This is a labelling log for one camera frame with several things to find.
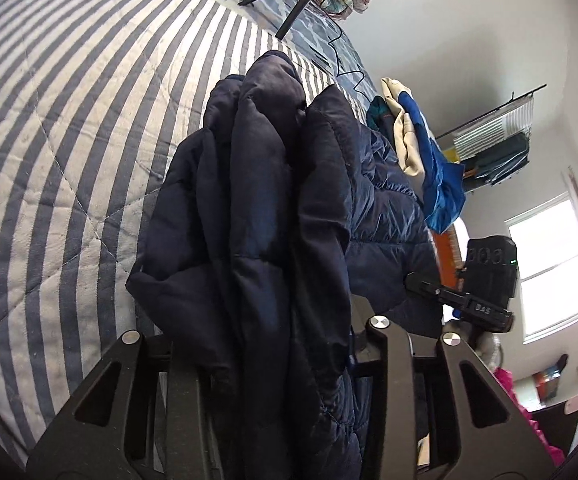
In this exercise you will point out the window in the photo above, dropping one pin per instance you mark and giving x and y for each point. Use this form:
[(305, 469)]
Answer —
[(549, 270)]

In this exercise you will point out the orange bench with white cover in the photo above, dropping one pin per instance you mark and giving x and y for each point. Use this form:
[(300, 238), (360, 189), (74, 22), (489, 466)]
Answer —
[(445, 252)]

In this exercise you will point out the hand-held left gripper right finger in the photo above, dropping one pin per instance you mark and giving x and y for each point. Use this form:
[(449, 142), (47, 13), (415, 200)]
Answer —
[(369, 340)]

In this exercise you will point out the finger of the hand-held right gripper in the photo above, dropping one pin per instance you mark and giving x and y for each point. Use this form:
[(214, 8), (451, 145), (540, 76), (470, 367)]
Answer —
[(426, 286)]

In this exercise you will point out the blue white striped blanket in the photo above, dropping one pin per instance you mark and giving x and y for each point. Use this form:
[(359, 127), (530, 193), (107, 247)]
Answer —
[(69, 160)]

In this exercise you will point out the black tripod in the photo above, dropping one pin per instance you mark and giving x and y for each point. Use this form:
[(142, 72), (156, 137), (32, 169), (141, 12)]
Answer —
[(289, 24)]

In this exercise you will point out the dark teal cloth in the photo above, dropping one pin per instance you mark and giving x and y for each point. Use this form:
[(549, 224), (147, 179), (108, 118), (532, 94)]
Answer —
[(380, 115)]

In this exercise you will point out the dark green hanging clothes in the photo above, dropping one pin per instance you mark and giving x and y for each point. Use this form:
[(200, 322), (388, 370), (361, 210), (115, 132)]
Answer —
[(499, 165)]

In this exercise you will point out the navy puffer jacket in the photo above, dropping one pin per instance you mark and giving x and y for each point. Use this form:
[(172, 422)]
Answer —
[(269, 210)]

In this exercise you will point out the blue patterned bedsheet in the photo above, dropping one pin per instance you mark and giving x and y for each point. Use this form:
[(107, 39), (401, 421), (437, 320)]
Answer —
[(311, 35)]

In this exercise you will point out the dark desk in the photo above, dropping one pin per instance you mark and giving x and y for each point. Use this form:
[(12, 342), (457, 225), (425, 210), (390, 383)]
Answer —
[(559, 425)]

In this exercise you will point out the bright blue garment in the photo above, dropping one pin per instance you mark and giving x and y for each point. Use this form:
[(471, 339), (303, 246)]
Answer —
[(444, 185)]

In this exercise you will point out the pink cloth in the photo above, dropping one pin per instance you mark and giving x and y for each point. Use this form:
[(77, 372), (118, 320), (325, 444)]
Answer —
[(534, 425)]

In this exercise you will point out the beige cloth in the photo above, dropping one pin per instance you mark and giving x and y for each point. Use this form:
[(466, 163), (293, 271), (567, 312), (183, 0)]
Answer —
[(409, 150)]

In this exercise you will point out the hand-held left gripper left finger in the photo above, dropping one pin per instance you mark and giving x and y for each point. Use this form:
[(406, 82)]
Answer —
[(184, 410)]

